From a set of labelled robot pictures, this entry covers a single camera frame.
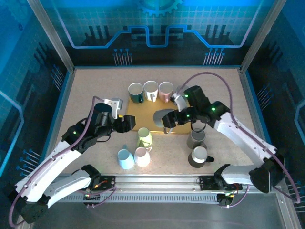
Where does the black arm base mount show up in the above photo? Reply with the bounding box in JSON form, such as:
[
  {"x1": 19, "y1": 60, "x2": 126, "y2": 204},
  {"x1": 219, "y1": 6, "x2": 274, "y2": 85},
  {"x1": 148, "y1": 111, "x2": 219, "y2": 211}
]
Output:
[
  {"x1": 95, "y1": 175, "x2": 117, "y2": 191},
  {"x1": 199, "y1": 175, "x2": 221, "y2": 191}
]

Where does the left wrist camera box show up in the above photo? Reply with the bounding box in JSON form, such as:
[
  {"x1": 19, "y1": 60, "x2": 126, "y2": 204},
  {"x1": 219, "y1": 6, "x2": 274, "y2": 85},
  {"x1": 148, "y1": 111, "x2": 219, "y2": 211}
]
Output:
[{"x1": 102, "y1": 97, "x2": 123, "y2": 120}]

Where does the yellow plastic tray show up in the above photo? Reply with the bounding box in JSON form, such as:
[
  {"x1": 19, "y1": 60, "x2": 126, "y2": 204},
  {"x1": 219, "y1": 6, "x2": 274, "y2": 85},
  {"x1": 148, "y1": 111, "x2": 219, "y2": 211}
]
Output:
[{"x1": 125, "y1": 94, "x2": 193, "y2": 135}]

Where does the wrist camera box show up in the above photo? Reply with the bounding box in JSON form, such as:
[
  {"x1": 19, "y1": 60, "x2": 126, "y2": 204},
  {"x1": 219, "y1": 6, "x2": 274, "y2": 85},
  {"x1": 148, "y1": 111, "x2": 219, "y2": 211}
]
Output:
[
  {"x1": 102, "y1": 97, "x2": 123, "y2": 120},
  {"x1": 171, "y1": 92, "x2": 189, "y2": 112}
]

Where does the black mug white base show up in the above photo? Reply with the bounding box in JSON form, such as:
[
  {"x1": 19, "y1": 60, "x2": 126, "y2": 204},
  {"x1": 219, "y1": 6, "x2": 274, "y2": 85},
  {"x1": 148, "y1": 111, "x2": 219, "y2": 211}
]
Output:
[{"x1": 187, "y1": 146, "x2": 215, "y2": 169}]

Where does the dark grey mug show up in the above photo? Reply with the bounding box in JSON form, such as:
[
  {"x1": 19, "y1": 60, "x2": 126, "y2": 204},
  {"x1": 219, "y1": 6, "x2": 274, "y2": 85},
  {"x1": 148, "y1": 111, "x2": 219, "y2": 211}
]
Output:
[{"x1": 186, "y1": 127, "x2": 207, "y2": 150}]

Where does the light blue mug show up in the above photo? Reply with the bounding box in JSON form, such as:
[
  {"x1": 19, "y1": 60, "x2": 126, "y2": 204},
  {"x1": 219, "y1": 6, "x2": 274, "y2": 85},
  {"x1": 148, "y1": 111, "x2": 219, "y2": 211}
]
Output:
[{"x1": 117, "y1": 144, "x2": 135, "y2": 170}]

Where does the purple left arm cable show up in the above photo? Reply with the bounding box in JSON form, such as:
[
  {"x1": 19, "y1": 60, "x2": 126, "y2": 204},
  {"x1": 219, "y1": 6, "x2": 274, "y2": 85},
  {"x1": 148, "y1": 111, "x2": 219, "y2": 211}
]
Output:
[{"x1": 8, "y1": 95, "x2": 117, "y2": 227}]

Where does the aluminium front rail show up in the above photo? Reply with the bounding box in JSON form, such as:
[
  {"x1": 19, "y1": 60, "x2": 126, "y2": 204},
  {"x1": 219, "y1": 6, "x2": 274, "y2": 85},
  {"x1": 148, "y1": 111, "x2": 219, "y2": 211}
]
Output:
[{"x1": 54, "y1": 173, "x2": 260, "y2": 194}]

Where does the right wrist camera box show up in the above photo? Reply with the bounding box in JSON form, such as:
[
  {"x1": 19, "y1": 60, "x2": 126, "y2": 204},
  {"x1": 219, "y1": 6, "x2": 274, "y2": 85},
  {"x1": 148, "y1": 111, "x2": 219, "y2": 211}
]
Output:
[{"x1": 171, "y1": 92, "x2": 189, "y2": 112}]

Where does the steel sheet panel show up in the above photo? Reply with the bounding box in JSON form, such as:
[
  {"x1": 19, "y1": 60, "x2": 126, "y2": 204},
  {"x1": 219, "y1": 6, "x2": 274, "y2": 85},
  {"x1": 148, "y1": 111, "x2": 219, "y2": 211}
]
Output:
[{"x1": 33, "y1": 202, "x2": 286, "y2": 229}]

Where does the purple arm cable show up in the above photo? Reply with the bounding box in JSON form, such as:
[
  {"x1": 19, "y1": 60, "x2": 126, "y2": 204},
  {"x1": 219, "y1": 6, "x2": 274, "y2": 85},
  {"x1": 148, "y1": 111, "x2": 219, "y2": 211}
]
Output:
[
  {"x1": 8, "y1": 95, "x2": 117, "y2": 227},
  {"x1": 176, "y1": 71, "x2": 301, "y2": 208}
]

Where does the pale pink mug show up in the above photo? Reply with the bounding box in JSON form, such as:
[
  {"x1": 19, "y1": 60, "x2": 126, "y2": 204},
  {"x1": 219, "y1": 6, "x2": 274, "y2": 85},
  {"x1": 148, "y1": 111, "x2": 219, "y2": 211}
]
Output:
[{"x1": 134, "y1": 146, "x2": 153, "y2": 167}]

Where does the dark green mug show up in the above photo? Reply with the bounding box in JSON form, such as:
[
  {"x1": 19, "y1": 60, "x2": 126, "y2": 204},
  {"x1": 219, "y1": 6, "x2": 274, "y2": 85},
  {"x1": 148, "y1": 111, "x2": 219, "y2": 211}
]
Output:
[{"x1": 128, "y1": 82, "x2": 145, "y2": 104}]

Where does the slotted grey cable duct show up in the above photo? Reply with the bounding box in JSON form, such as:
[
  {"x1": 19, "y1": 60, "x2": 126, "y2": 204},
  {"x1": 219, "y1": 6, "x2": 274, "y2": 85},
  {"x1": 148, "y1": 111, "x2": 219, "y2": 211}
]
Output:
[{"x1": 57, "y1": 193, "x2": 220, "y2": 204}]

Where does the aluminium side rail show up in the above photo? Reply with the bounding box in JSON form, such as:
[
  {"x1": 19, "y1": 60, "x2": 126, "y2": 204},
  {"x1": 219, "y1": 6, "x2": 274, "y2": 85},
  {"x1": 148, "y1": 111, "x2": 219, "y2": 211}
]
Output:
[
  {"x1": 238, "y1": 68, "x2": 275, "y2": 174},
  {"x1": 39, "y1": 68, "x2": 77, "y2": 174}
]

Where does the aluminium frame post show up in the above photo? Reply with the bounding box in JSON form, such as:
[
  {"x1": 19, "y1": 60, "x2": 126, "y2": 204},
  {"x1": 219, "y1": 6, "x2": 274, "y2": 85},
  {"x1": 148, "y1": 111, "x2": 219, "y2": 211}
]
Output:
[
  {"x1": 26, "y1": 0, "x2": 77, "y2": 72},
  {"x1": 239, "y1": 0, "x2": 286, "y2": 72}
]

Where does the light green mug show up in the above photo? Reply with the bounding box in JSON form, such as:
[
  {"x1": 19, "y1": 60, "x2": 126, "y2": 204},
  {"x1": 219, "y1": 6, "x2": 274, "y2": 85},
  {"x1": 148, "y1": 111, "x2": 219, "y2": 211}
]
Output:
[{"x1": 137, "y1": 127, "x2": 153, "y2": 147}]

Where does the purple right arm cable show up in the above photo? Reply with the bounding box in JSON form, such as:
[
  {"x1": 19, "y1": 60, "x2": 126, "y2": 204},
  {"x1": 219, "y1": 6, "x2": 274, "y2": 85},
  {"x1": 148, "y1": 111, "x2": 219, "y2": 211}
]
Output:
[{"x1": 176, "y1": 71, "x2": 301, "y2": 208}]

